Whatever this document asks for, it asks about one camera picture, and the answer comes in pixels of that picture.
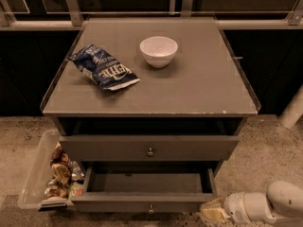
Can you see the metal railing frame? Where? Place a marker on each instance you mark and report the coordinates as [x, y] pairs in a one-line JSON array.
[[75, 14]]

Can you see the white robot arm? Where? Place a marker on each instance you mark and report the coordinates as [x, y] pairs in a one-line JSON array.
[[281, 205]]

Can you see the grey drawer cabinet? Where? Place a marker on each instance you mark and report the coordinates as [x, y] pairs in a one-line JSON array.
[[201, 92]]

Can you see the blue Kettle chip bag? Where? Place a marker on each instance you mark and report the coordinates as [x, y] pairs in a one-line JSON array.
[[103, 69]]

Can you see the silver foil snack packet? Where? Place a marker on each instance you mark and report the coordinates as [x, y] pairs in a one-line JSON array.
[[77, 175]]

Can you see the grey top drawer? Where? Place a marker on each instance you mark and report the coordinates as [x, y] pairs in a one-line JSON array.
[[89, 148]]

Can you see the white ceramic bowl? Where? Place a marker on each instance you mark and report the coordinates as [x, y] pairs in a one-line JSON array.
[[158, 51]]

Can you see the grey drawer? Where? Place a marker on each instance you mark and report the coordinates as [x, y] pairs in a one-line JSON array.
[[145, 192], [89, 148]]

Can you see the clear plastic bin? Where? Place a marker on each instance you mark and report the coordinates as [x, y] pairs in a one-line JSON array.
[[32, 194]]

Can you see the brown snack packet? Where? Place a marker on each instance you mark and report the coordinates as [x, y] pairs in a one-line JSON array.
[[61, 165]]

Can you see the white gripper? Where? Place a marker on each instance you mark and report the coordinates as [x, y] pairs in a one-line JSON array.
[[233, 203]]

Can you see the green orange snack packet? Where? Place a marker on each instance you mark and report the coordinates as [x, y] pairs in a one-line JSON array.
[[75, 189]]

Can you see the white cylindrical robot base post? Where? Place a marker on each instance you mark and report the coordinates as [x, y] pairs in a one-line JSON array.
[[293, 111]]

